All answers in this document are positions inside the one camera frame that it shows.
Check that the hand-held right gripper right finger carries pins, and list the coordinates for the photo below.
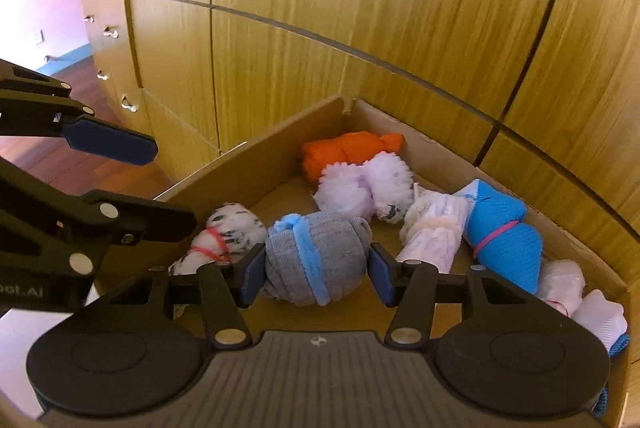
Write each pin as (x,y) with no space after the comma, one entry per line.
(381,277)

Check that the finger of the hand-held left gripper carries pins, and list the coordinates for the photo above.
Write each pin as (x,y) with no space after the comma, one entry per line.
(145,219)
(110,141)

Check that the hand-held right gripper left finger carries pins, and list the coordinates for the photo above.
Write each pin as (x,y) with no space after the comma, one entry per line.
(252,277)

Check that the white black-patterned socks red band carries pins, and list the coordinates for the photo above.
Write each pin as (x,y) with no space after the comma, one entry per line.
(227,228)

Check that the grey socks with blue band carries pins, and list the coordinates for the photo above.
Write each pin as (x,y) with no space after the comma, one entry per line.
(315,258)

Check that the white striped socks cream band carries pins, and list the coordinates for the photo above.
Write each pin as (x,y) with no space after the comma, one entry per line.
(435,228)

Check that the cardboard box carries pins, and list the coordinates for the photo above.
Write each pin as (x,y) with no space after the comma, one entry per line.
(282,195)

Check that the white fluffy speckled socks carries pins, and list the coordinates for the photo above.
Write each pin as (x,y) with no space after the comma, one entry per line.
(365,188)

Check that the blue socks with pink band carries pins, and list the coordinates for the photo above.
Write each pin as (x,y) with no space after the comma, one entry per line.
(500,233)

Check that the orange sock bundle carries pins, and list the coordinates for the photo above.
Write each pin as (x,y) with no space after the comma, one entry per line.
(350,148)

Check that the pale pink socks red band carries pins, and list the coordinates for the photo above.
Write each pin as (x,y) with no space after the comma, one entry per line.
(562,283)

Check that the white socks light blue trim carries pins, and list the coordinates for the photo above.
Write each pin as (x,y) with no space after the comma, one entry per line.
(600,318)

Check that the blue knit sock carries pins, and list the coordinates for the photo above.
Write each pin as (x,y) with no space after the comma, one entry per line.
(601,400)

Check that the wooden wardrobe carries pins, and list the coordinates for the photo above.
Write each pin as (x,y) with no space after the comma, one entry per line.
(375,8)

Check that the white wall socket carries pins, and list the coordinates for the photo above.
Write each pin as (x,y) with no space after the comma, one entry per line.
(37,37)

